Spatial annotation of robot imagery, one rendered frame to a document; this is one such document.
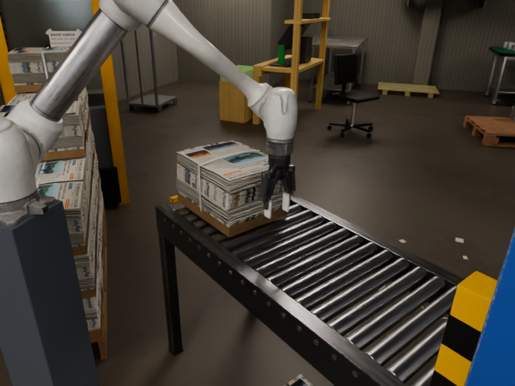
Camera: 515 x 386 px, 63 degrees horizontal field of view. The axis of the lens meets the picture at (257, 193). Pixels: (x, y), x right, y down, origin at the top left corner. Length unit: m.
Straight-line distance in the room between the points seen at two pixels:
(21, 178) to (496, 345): 1.21
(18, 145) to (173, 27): 0.55
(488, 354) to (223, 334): 1.83
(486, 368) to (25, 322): 1.32
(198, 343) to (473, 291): 1.82
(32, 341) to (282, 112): 1.09
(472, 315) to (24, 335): 1.36
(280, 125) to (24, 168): 0.76
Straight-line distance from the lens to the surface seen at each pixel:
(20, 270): 1.43
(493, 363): 0.61
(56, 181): 2.10
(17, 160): 1.36
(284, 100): 1.31
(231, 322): 2.38
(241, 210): 1.53
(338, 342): 1.16
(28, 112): 1.50
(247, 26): 8.48
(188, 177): 1.68
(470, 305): 0.61
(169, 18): 1.24
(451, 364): 0.67
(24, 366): 1.75
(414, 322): 1.28
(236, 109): 5.94
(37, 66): 2.86
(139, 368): 2.22
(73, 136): 2.33
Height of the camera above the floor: 1.60
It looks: 25 degrees down
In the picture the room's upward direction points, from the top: 1 degrees clockwise
